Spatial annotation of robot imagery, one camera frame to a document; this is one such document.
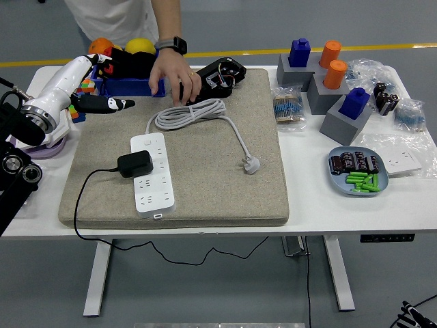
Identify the black wristwatch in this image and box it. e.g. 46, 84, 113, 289
154, 36, 188, 55

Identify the purple round plate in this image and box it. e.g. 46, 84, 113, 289
8, 135, 68, 160

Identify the black plug with cord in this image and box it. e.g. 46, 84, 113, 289
73, 150, 270, 267

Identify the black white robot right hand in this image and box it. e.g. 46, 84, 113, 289
397, 299, 437, 328

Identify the white power strip with cable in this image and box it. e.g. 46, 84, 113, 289
130, 98, 261, 219

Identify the blue peg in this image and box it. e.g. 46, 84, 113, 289
338, 87, 371, 120
288, 38, 311, 68

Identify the blue plastic bin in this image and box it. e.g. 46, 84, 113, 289
91, 47, 167, 98

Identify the metal bracket under table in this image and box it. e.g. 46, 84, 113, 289
281, 235, 311, 257

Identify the orange cylinder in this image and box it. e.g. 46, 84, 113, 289
319, 40, 343, 69
322, 59, 348, 90

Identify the blue-grey plate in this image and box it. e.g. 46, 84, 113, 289
327, 146, 390, 197

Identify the white wall switch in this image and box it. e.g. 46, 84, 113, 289
13, 135, 66, 151

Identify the white wall socket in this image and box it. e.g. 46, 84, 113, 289
384, 149, 423, 178

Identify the person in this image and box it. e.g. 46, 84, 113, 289
64, 0, 161, 47

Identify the wide grey block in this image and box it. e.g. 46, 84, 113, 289
276, 53, 325, 92

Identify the yellow lemon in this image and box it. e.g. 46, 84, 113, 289
124, 38, 157, 55

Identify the grey-brown mat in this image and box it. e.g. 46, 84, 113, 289
58, 68, 290, 230

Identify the black table control panel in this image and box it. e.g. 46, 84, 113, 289
360, 233, 416, 243

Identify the large clear resistor bag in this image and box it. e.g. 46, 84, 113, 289
344, 58, 399, 96

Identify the bag of striped resistors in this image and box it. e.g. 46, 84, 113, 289
272, 85, 308, 133

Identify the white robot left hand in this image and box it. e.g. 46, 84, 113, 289
20, 53, 136, 119

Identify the black pouch with red trim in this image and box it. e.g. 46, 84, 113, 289
101, 46, 120, 80

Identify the bag of black capacitors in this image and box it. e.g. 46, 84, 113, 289
372, 81, 401, 117

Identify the clear plastic bag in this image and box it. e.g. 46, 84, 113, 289
360, 131, 437, 179

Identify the bag of blue resistors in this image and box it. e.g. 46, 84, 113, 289
393, 98, 427, 133

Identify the black electronic device housing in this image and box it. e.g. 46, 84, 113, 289
179, 57, 247, 105

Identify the orange fruit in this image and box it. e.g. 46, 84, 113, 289
87, 37, 115, 55

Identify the thin black hanging cable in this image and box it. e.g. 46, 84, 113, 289
303, 235, 313, 328

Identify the tall colourful puzzle cube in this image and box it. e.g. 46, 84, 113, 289
68, 104, 87, 124

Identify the small colourful puzzle cube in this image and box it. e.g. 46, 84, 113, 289
76, 78, 96, 95

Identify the person's left hand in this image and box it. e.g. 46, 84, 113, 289
148, 51, 202, 107

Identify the white table leg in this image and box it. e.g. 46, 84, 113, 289
83, 238, 113, 317
322, 235, 356, 312

